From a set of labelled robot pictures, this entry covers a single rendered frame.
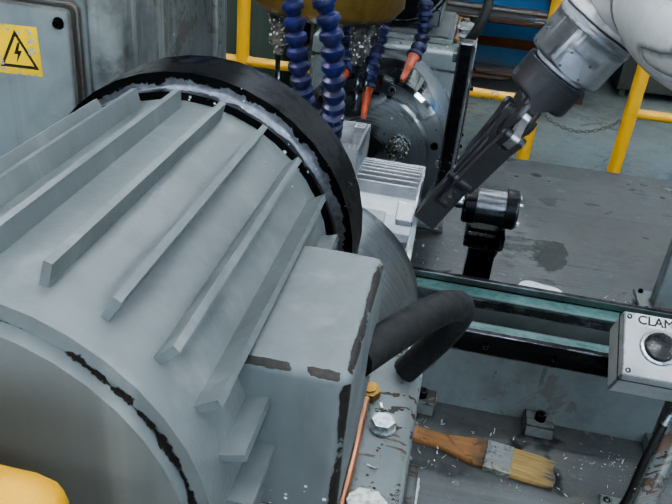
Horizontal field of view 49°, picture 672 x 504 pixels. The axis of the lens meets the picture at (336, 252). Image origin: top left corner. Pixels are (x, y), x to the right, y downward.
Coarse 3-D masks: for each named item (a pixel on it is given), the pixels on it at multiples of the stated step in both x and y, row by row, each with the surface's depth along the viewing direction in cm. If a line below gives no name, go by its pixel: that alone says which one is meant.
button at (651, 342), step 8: (648, 336) 72; (656, 336) 72; (664, 336) 72; (648, 344) 72; (656, 344) 72; (664, 344) 72; (648, 352) 72; (656, 352) 71; (664, 352) 71; (656, 360) 72; (664, 360) 71
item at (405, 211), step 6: (402, 204) 90; (408, 204) 90; (414, 204) 90; (396, 210) 90; (402, 210) 90; (408, 210) 90; (414, 210) 90; (396, 216) 89; (402, 216) 89; (408, 216) 89; (396, 222) 90; (402, 222) 90; (408, 222) 89
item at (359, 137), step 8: (344, 120) 98; (344, 128) 98; (352, 128) 98; (360, 128) 96; (368, 128) 96; (344, 136) 99; (352, 136) 99; (360, 136) 97; (368, 136) 97; (344, 144) 91; (352, 144) 91; (360, 144) 91; (368, 144) 99; (352, 152) 89; (360, 152) 92; (352, 160) 90; (360, 160) 93
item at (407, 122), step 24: (360, 72) 112; (384, 72) 112; (432, 72) 125; (360, 96) 113; (384, 96) 112; (408, 96) 111; (432, 96) 116; (360, 120) 114; (384, 120) 114; (408, 120) 113; (432, 120) 113; (384, 144) 115; (408, 144) 114; (432, 144) 114; (432, 168) 116
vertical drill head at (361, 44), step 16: (256, 0) 83; (272, 0) 80; (304, 0) 78; (352, 0) 78; (368, 0) 79; (384, 0) 80; (400, 0) 82; (272, 16) 83; (304, 16) 79; (352, 16) 79; (368, 16) 80; (384, 16) 81; (272, 32) 84; (352, 32) 83; (368, 32) 82; (352, 48) 84; (368, 48) 84; (352, 96) 87
